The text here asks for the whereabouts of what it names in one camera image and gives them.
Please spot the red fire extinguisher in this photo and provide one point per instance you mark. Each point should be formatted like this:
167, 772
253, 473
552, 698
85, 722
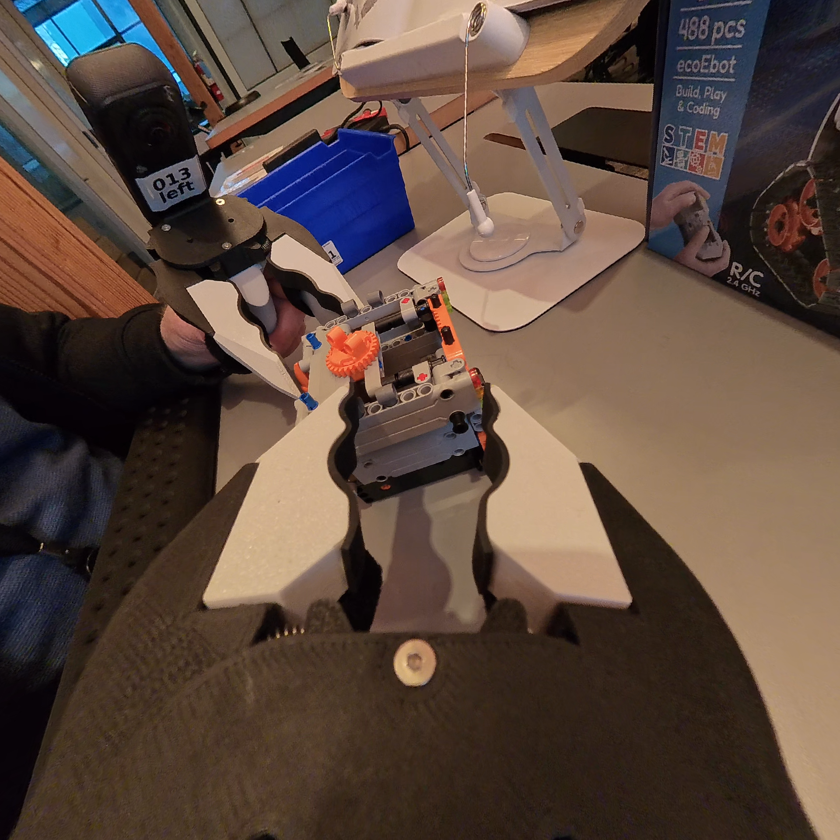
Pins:
208, 82

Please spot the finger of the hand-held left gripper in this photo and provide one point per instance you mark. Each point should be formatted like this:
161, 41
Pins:
229, 315
308, 275

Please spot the blue robot kit box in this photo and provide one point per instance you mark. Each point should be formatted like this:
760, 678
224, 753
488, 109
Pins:
709, 98

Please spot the wooden edged desk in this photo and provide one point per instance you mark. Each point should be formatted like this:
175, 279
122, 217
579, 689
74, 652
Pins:
275, 105

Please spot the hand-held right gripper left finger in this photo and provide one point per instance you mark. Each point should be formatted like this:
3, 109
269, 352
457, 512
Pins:
282, 525

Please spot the dark perforated pad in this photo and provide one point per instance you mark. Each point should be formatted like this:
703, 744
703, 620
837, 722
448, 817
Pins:
170, 472

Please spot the person's left hand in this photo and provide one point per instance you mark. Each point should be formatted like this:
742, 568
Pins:
187, 344

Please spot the wooden partition panel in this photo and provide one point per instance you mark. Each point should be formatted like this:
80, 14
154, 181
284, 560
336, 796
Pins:
52, 262

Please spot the grey orange toy block model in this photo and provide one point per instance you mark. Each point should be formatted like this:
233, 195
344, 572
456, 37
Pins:
407, 407

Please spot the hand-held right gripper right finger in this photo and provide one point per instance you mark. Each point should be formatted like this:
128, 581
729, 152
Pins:
558, 525

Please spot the blue parts bin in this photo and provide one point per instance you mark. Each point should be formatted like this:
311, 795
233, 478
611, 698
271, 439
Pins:
341, 190

